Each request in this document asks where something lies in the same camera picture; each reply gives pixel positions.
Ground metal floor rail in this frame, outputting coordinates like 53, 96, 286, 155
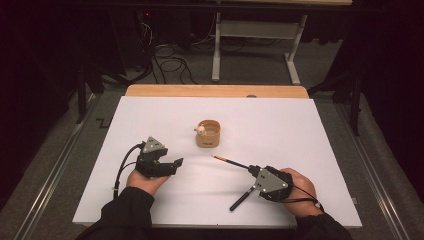
334, 103, 414, 240
13, 93, 101, 240

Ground right hand-held gripper black cable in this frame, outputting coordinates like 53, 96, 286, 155
283, 184, 325, 213

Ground black stand leg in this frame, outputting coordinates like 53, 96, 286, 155
75, 63, 106, 125
307, 71, 364, 137

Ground white table cover board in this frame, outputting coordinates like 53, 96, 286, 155
72, 95, 363, 229

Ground black makeup brush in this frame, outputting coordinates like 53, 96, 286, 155
229, 185, 256, 212

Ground hand-held gripper black cable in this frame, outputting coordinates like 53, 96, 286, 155
283, 184, 325, 213
113, 143, 146, 200

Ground tangled black floor cables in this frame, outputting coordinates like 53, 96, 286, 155
133, 19, 199, 86

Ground left hand-held gripper black cable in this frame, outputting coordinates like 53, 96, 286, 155
113, 143, 146, 200

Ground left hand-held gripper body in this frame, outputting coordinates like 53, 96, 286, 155
134, 136, 178, 179

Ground white frame desk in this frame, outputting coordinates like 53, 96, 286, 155
206, 0, 354, 86

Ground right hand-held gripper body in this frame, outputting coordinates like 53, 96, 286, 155
252, 165, 294, 203

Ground person's left hand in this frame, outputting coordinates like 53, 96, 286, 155
126, 169, 171, 196

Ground wooden cup with small figurine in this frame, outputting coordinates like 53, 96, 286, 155
194, 119, 222, 149

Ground person's right hand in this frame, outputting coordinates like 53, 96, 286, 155
279, 167, 323, 219

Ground wooden board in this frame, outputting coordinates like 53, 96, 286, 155
125, 83, 310, 100

